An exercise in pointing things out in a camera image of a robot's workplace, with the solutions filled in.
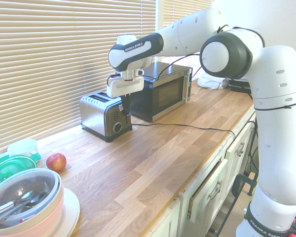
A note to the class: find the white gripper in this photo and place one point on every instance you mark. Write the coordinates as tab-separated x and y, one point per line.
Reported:
125	86

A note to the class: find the silver two-slot toaster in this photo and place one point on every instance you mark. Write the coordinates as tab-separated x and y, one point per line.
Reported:
98	118

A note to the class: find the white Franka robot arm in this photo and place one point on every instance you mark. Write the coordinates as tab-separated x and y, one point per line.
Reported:
273	103

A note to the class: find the black microwave oven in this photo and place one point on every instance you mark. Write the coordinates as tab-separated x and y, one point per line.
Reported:
162	96

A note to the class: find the wide beige window blind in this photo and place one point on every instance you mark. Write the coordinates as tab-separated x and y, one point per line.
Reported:
51	61

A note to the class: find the white crumpled cloth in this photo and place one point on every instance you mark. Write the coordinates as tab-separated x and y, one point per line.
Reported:
212	82

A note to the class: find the red apple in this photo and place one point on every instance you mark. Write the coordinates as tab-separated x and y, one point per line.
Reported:
56	162

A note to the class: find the narrow beige window blind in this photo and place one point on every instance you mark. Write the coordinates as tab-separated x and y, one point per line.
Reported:
185	12

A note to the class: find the white ceramic cup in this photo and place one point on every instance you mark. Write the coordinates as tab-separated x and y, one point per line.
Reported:
22	146

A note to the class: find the white plate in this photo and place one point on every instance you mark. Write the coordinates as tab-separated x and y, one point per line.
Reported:
72	205

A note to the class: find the black flat box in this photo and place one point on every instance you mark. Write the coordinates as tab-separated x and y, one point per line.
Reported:
239	87

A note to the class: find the closed white drawer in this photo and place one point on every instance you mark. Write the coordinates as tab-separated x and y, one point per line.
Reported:
239	148

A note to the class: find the open white drawer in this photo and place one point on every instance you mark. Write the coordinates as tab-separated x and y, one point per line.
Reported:
212	190

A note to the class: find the metal spoon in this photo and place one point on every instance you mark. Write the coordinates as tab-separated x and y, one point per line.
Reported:
33	198

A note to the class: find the glass bowl with utensils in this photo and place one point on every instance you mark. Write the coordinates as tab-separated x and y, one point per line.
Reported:
47	212

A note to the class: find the green plastic container lid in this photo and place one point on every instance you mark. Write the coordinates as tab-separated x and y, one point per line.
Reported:
7	170

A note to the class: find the green clamp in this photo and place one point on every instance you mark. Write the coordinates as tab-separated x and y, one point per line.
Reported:
244	182

